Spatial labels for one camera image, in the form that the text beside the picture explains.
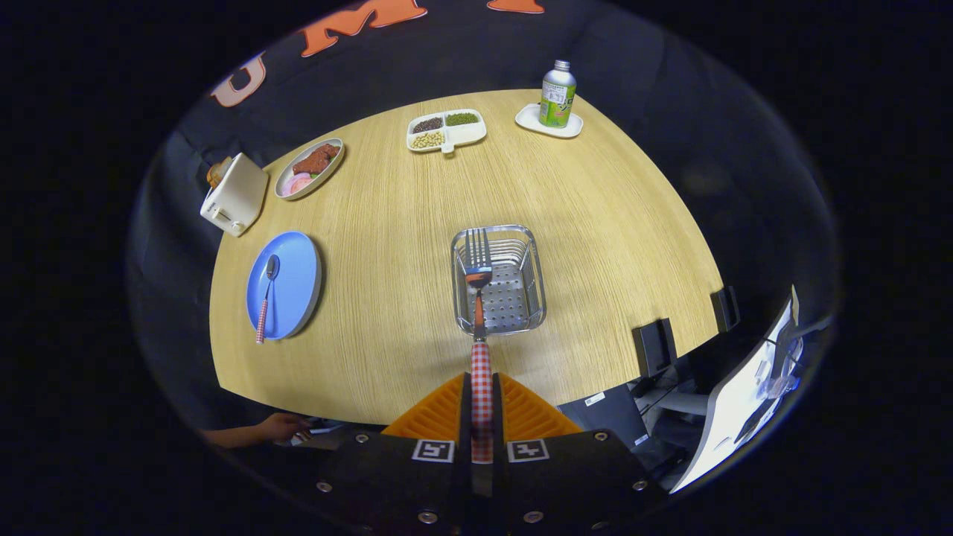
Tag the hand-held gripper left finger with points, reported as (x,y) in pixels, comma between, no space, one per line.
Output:
(467,417)

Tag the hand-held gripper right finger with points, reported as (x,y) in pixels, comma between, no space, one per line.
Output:
(496,417)

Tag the black box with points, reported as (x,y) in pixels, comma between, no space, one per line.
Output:
(607,417)

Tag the black clamp block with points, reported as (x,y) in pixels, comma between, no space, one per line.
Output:
(724,308)
(654,347)

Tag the blue round plate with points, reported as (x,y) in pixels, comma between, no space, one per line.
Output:
(294,283)

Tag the white panel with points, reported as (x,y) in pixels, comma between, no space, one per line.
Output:
(733,406)

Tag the pile of pale soybeans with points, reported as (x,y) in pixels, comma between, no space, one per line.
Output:
(428,140)

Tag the white divided dish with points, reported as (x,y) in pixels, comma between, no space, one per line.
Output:
(465,134)

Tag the grey round food plate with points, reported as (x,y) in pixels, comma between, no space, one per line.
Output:
(331,165)

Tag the pink ham slice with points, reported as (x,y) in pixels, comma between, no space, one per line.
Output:
(298,184)

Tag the pile of dark brown beans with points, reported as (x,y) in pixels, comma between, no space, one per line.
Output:
(427,125)

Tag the brown meat steak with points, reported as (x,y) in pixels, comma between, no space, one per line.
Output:
(316,159)

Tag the pile of green beans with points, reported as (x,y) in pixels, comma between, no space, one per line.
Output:
(462,118)

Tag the small white tray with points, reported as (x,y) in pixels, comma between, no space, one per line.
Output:
(530,117)

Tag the white toaster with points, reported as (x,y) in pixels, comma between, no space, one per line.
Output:
(238,197)

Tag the green and white drink bottle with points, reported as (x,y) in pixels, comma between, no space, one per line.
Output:
(557,100)

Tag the brown toast slice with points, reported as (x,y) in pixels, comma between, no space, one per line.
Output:
(214,177)
(225,165)

